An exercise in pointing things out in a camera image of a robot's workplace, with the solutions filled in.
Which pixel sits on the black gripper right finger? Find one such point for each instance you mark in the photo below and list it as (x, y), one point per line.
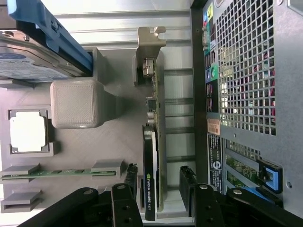
(206, 208)

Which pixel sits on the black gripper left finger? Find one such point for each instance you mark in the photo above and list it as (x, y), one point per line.
(123, 205)

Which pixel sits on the grey printed parts rack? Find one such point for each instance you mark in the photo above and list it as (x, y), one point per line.
(94, 146)

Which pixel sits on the green RAM stick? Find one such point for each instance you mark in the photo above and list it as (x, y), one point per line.
(59, 172)

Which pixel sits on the blue card retention clip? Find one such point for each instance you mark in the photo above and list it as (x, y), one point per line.
(275, 179)

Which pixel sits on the silver CPU chip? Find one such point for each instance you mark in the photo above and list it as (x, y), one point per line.
(28, 132)

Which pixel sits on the dark grey PC case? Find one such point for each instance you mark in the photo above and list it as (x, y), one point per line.
(284, 71)

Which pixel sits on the hard disk in blue caddy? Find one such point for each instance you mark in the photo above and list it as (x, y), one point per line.
(23, 66)

